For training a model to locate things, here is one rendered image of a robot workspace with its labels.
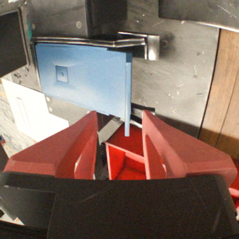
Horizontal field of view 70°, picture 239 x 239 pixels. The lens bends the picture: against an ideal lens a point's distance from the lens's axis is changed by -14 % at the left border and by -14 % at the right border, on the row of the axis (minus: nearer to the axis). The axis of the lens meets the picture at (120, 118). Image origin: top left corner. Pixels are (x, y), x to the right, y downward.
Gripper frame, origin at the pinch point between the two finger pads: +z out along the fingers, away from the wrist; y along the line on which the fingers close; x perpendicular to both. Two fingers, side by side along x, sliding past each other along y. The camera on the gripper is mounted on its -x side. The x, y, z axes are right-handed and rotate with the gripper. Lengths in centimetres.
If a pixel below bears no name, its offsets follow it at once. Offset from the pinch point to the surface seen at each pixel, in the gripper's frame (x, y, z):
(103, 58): -1.5, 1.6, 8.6
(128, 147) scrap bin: 13.2, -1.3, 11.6
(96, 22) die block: -4.8, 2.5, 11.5
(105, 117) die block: 7.8, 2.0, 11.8
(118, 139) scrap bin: 13.2, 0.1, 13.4
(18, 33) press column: -1.6, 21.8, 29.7
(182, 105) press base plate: 6.7, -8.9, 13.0
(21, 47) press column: 1.6, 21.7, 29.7
